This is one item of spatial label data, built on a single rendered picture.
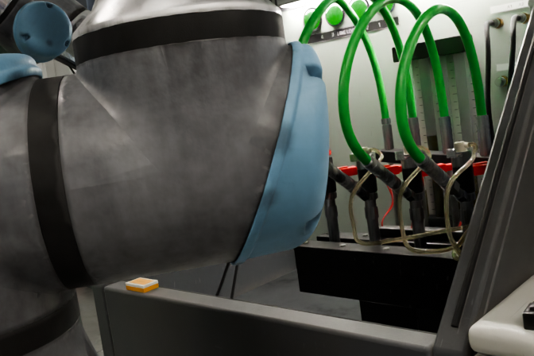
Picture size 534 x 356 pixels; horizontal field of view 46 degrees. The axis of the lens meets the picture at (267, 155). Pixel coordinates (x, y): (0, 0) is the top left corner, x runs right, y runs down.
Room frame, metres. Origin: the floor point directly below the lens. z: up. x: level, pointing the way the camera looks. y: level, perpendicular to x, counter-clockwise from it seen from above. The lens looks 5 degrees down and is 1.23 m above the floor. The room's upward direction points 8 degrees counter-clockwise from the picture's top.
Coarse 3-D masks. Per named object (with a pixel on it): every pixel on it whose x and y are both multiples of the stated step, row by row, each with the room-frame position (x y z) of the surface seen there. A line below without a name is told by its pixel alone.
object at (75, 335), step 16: (48, 320) 0.31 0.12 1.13; (64, 320) 0.33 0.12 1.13; (80, 320) 0.35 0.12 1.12; (0, 336) 0.29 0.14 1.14; (16, 336) 0.30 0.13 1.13; (32, 336) 0.30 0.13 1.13; (48, 336) 0.31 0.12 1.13; (64, 336) 0.32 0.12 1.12; (80, 336) 0.34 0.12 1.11; (0, 352) 0.29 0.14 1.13; (16, 352) 0.30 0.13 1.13; (32, 352) 0.30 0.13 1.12; (48, 352) 0.31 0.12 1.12; (64, 352) 0.32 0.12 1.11; (80, 352) 0.33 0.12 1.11; (96, 352) 0.36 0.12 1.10
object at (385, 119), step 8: (344, 0) 1.14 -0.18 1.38; (344, 8) 1.15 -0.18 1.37; (352, 16) 1.15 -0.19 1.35; (368, 40) 1.16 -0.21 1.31; (368, 48) 1.16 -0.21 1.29; (376, 56) 1.17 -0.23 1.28; (376, 64) 1.16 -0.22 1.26; (376, 72) 1.17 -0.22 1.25; (376, 80) 1.17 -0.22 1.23; (384, 88) 1.17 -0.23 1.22; (384, 96) 1.17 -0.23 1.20; (384, 104) 1.17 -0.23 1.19; (384, 112) 1.17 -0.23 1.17; (384, 120) 1.17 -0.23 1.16
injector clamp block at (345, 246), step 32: (320, 256) 0.99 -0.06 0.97; (352, 256) 0.95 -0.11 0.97; (384, 256) 0.91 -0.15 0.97; (416, 256) 0.87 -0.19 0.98; (448, 256) 0.84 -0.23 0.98; (320, 288) 0.99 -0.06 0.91; (352, 288) 0.95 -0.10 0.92; (384, 288) 0.91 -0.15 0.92; (416, 288) 0.87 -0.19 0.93; (448, 288) 0.84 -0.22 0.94; (384, 320) 0.92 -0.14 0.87; (416, 320) 0.88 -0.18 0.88
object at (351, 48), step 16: (384, 0) 0.89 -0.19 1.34; (400, 0) 0.93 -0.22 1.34; (368, 16) 0.86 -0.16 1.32; (416, 16) 0.97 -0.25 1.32; (352, 32) 0.85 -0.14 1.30; (352, 48) 0.83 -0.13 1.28; (432, 48) 0.99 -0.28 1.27; (352, 64) 0.82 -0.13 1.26; (432, 64) 1.00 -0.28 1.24; (352, 128) 0.81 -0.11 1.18; (448, 128) 1.00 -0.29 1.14; (352, 144) 0.81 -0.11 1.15; (448, 144) 1.00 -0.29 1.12; (368, 160) 0.83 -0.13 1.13; (384, 176) 0.85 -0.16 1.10
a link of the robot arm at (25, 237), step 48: (0, 96) 0.31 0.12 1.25; (48, 96) 0.31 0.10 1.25; (0, 144) 0.29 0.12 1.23; (48, 144) 0.29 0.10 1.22; (0, 192) 0.29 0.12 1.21; (48, 192) 0.29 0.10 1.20; (0, 240) 0.29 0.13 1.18; (48, 240) 0.29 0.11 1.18; (0, 288) 0.30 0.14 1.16; (48, 288) 0.31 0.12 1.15
